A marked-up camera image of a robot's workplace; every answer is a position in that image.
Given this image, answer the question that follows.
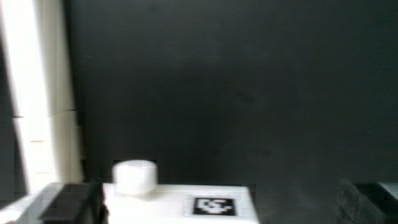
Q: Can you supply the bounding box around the white L-shaped fence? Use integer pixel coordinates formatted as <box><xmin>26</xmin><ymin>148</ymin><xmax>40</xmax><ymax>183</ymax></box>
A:
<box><xmin>0</xmin><ymin>0</ymin><xmax>83</xmax><ymax>193</ymax></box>

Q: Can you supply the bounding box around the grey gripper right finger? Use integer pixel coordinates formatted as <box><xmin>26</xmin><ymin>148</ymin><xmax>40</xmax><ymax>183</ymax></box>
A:
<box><xmin>335</xmin><ymin>181</ymin><xmax>398</xmax><ymax>224</ymax></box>

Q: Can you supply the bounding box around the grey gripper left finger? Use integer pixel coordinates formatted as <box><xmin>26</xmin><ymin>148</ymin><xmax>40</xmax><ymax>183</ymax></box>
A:
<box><xmin>0</xmin><ymin>183</ymin><xmax>108</xmax><ymax>224</ymax></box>

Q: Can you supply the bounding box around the white drawer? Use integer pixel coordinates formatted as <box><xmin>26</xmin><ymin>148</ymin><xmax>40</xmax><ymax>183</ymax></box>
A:
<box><xmin>102</xmin><ymin>160</ymin><xmax>259</xmax><ymax>224</ymax></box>

